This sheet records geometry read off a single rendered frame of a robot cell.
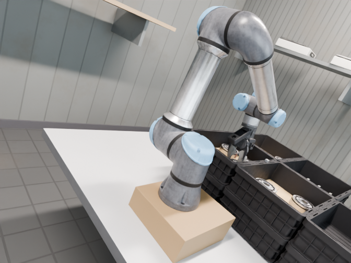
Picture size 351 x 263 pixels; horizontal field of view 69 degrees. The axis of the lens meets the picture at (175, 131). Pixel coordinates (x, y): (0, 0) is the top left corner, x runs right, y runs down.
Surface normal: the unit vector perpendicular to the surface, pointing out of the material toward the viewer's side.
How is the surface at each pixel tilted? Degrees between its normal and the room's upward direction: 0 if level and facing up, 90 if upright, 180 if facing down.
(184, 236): 4
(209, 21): 85
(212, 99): 90
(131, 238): 0
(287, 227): 90
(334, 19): 90
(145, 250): 0
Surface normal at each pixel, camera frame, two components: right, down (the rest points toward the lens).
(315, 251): -0.71, -0.04
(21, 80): 0.62, 0.49
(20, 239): 0.37, -0.87
